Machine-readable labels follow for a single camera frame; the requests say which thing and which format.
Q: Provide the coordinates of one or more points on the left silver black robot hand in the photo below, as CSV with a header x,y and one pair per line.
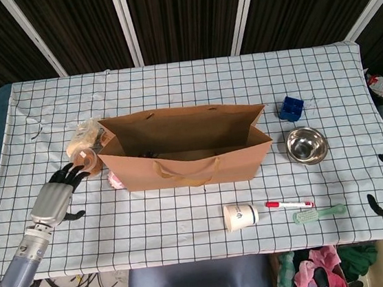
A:
x,y
51,204

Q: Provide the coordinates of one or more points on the clear jar brown contents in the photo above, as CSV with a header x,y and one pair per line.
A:
x,y
91,160

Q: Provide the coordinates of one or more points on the pink round roll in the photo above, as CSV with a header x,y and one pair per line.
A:
x,y
114,180

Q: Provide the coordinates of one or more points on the bagged bread pastry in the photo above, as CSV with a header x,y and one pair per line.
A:
x,y
81,135

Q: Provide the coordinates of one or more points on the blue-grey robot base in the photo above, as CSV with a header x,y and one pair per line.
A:
x,y
200,284

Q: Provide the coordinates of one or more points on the brown paper bag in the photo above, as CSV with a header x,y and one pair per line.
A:
x,y
188,171

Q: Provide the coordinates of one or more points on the dark green cloth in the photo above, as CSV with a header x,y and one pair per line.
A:
x,y
358,257

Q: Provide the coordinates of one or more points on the small brown snack packet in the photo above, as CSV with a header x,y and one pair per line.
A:
x,y
104,137

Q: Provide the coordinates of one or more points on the green scrubbing brush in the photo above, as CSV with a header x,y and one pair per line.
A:
x,y
307,216

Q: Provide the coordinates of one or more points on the pink cloth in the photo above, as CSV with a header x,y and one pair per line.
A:
x,y
325,267

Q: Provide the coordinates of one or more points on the stainless steel bowl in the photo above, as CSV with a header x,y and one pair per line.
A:
x,y
306,146

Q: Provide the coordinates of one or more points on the red-capped white marker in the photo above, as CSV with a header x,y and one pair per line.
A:
x,y
288,204

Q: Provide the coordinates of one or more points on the teal green cloth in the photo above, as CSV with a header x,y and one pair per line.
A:
x,y
285,271

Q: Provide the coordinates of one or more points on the blue plastic box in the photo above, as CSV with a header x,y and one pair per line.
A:
x,y
290,108

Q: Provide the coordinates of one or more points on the white paper cup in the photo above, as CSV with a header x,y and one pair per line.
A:
x,y
241,216

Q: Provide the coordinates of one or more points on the black grid white tablecloth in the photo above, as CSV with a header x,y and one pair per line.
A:
x,y
171,83

